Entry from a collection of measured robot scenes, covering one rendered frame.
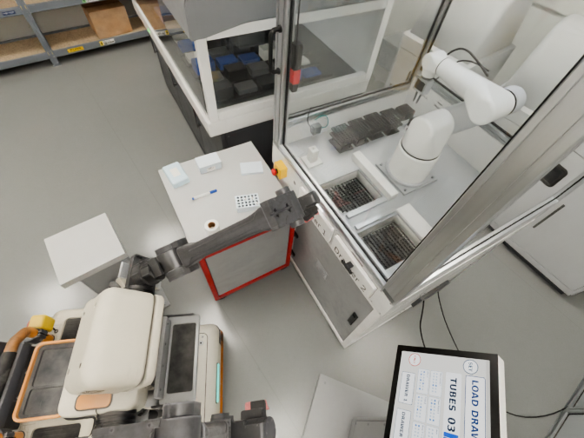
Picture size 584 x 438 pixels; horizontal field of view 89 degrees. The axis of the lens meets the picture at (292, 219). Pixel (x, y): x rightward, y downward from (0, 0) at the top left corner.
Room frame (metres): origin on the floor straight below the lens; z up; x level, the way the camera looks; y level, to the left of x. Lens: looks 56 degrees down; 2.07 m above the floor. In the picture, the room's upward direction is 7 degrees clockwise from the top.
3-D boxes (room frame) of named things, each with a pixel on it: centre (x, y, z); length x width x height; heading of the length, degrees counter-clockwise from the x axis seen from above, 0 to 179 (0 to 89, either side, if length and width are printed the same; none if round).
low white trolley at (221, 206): (1.02, 0.38, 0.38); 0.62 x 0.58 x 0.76; 36
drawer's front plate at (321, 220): (0.86, -0.11, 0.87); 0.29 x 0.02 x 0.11; 36
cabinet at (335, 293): (1.10, -0.53, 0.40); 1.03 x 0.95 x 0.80; 36
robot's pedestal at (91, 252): (0.58, 0.95, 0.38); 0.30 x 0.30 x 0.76; 43
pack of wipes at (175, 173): (1.06, 0.67, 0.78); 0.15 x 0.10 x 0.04; 42
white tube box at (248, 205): (0.94, 0.25, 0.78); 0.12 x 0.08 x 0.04; 110
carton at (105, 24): (3.77, 2.52, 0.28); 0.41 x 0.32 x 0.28; 133
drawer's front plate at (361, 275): (0.60, -0.29, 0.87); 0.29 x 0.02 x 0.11; 36
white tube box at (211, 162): (1.18, 0.52, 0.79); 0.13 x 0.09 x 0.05; 125
